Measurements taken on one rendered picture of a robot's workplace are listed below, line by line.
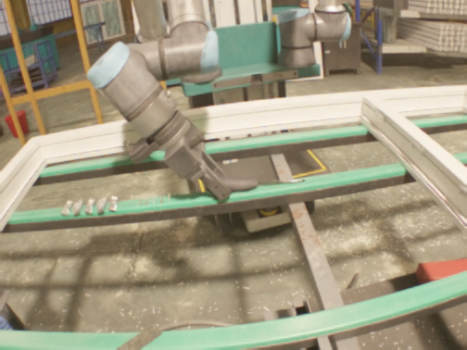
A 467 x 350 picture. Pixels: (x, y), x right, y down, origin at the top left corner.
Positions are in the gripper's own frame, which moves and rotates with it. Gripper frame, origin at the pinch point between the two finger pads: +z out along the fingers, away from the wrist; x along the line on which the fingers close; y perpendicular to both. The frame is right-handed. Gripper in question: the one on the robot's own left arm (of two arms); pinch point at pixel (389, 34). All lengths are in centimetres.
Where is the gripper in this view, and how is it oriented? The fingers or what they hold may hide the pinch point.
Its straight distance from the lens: 103.9
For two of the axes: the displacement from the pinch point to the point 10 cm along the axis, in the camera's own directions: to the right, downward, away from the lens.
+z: 1.0, 8.6, 5.0
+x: -0.9, -4.9, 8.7
